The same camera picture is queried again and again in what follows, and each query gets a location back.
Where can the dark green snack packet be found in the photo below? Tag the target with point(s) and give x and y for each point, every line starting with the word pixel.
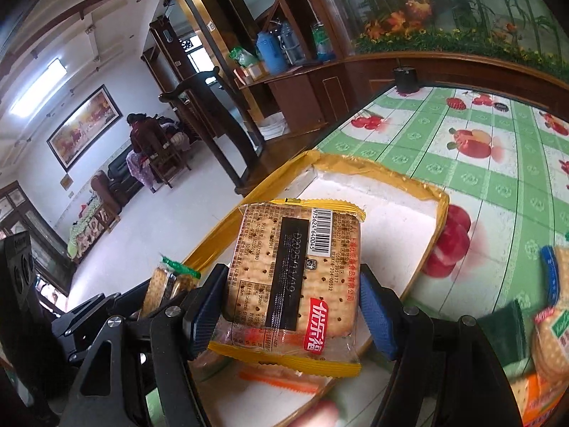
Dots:
pixel 504 329

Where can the green bag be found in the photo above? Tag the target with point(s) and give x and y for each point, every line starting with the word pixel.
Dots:
pixel 243 58

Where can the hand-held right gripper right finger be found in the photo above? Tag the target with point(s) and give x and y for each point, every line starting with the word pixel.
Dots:
pixel 378 316

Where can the green-label cracker packet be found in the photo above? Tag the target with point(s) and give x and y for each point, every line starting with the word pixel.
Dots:
pixel 553 347

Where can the pink floral table cover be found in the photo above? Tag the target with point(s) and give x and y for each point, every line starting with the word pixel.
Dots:
pixel 135 167

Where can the small tan box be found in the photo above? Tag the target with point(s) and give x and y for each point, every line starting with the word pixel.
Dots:
pixel 257 73

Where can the black cylinder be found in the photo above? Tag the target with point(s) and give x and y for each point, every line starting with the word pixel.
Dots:
pixel 405 81

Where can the long orange snack packet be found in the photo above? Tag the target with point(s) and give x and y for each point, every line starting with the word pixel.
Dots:
pixel 533 398

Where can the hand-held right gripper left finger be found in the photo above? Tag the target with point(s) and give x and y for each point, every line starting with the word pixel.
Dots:
pixel 205 320

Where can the ceiling light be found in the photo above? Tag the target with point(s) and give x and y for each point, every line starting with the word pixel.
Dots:
pixel 38 86

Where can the blue-edged cracker packet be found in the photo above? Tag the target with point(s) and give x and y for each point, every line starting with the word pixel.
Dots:
pixel 551 275

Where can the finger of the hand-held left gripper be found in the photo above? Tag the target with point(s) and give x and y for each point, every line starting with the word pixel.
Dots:
pixel 89 311

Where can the flower-painted glass partition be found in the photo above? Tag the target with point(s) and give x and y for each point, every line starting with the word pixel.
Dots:
pixel 444 9

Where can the yellow-edged cracker packet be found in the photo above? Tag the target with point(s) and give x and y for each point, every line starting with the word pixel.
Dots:
pixel 284 275

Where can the small dark lid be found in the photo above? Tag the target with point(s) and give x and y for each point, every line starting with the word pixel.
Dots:
pixel 500 107

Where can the black sofa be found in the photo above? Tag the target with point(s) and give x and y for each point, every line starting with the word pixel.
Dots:
pixel 118 173

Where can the green-edged cracker packet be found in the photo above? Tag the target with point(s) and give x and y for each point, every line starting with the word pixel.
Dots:
pixel 162 284

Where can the green printed cloth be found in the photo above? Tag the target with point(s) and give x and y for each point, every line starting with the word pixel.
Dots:
pixel 84 235

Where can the grey thermos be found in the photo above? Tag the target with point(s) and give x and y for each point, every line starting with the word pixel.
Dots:
pixel 293 44

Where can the blue thermos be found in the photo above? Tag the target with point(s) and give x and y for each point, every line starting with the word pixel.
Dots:
pixel 272 53

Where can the framed wall painting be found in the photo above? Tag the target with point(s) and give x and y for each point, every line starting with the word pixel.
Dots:
pixel 84 126

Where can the green fruit-print tablecloth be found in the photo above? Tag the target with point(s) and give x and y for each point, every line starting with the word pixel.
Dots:
pixel 489 187

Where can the brown armchair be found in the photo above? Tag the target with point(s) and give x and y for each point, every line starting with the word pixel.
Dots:
pixel 104 195

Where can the dark wooden chair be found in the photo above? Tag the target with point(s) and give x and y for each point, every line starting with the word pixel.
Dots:
pixel 213 111

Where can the orange cracker packet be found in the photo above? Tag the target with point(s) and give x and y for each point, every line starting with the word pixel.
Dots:
pixel 284 382

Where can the brown wooden chair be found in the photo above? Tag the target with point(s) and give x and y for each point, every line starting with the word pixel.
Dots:
pixel 171 155

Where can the white bucket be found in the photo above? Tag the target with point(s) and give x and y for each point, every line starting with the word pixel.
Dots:
pixel 272 126

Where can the wooden cabinet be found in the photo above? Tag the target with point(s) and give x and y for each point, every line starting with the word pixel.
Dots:
pixel 298 93

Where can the clear water bottle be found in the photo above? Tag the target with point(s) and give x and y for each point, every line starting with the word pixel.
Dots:
pixel 322 42

